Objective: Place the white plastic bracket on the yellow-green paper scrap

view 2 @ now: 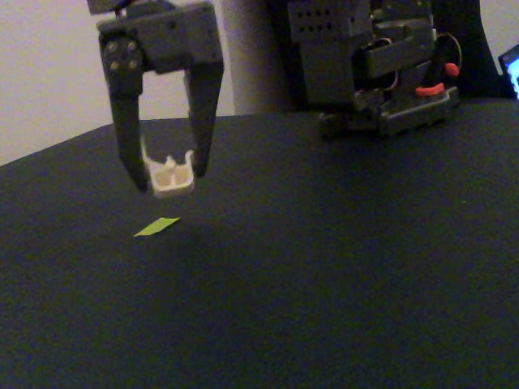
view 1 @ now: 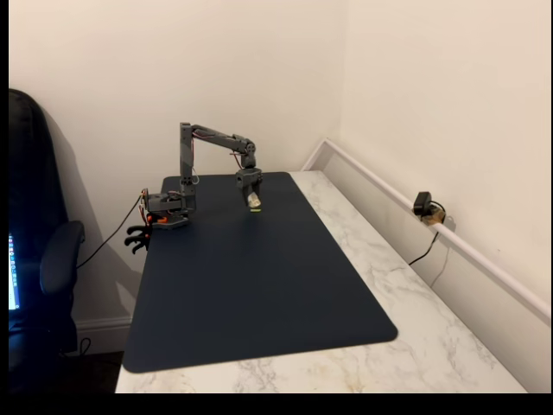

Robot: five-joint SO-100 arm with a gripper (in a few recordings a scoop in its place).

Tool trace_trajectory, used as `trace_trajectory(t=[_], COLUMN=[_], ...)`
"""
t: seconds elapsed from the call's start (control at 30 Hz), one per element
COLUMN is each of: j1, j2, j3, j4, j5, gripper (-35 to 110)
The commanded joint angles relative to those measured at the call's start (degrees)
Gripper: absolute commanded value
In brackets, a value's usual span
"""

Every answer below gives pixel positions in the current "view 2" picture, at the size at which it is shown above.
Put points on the white plastic block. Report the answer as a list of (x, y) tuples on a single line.
[(170, 178)]

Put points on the grey SO-100 robot arm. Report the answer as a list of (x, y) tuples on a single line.
[(332, 65)]

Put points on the black office chair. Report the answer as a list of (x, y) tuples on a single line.
[(472, 48)]

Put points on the yellow-green tape strip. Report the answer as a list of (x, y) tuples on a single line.
[(156, 227)]

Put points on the black and orange clamp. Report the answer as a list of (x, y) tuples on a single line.
[(430, 90)]

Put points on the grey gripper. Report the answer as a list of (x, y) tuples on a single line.
[(174, 42)]

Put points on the dark desk mat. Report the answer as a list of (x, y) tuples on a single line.
[(259, 263)]

